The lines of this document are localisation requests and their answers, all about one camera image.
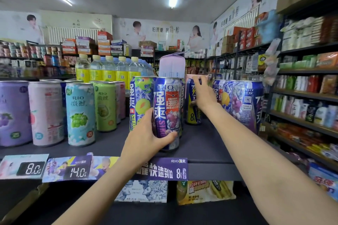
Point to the person's left hand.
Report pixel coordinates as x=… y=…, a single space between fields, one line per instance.
x=141 y=144

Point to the person's right hand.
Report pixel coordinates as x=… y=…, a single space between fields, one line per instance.
x=207 y=97

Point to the person's left thumb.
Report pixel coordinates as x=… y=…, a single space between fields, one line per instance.
x=168 y=140

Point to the person's right thumb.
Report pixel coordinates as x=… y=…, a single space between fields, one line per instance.
x=195 y=102

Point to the blue yellow drink can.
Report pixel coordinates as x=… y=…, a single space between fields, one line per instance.
x=190 y=112

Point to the person's left forearm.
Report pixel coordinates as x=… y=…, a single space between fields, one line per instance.
x=105 y=190

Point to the person's right forearm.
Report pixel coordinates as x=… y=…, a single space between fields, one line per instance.
x=264 y=164

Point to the blue lemon drink can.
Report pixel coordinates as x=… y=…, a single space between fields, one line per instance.
x=220 y=93

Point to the purple shelf strip label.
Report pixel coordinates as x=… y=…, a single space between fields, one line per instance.
x=163 y=169

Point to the dark grey display shelf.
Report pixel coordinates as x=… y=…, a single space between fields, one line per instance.
x=206 y=151

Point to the lavender carton box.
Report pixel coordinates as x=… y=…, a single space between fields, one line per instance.
x=171 y=65

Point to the blue purple grape drink can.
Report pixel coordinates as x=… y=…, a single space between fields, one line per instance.
x=244 y=104

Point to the blue green melon drink can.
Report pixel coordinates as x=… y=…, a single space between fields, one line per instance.
x=141 y=98

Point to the white blue patterned carton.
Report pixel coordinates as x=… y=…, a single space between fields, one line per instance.
x=147 y=192

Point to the yellow printed carton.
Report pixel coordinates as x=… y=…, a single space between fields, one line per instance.
x=203 y=192

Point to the blue promo card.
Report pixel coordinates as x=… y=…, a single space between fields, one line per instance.
x=104 y=165

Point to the stack of red cartons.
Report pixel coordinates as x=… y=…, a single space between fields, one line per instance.
x=247 y=37

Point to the hanging pastel packets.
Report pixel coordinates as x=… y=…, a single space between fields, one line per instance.
x=272 y=61

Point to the group of yellow label bottles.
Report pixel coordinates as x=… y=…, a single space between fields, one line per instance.
x=109 y=70

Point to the light blue grape drink can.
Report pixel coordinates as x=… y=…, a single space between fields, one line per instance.
x=80 y=114

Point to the purple price tag card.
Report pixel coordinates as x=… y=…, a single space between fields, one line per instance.
x=67 y=169

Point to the stack of red white boxes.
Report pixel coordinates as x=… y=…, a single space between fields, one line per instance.
x=103 y=44

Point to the black goods shelf rack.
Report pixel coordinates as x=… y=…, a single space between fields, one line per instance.
x=303 y=95

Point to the row of toiletry bottles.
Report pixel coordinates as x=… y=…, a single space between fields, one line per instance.
x=303 y=110

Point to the row of tubes and packets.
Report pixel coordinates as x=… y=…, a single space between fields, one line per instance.
x=303 y=83

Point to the row of orange snack packs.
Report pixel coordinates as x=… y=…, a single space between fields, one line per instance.
x=303 y=139

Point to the pink peach drink can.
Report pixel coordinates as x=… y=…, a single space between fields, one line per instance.
x=46 y=114

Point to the row of green orange boxes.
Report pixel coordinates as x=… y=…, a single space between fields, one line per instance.
x=314 y=61

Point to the row of white packets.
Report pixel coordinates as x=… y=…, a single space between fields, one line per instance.
x=303 y=33

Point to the blue printed packet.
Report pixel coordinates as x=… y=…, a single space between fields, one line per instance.
x=323 y=180

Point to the pale price tag card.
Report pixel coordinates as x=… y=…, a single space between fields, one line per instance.
x=15 y=165

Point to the lavender grape drink can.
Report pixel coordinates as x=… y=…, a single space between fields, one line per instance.
x=14 y=114

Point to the brown cardboard piece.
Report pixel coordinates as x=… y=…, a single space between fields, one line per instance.
x=18 y=206

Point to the shelf of small cups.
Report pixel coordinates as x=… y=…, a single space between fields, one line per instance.
x=29 y=52

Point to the wide wall banner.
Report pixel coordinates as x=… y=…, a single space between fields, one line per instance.
x=161 y=31

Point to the long wall banner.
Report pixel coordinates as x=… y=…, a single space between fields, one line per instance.
x=245 y=3

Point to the white wall radiator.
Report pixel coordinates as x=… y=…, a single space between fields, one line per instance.
x=71 y=35

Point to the small wall poster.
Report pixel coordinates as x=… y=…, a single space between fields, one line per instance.
x=18 y=25

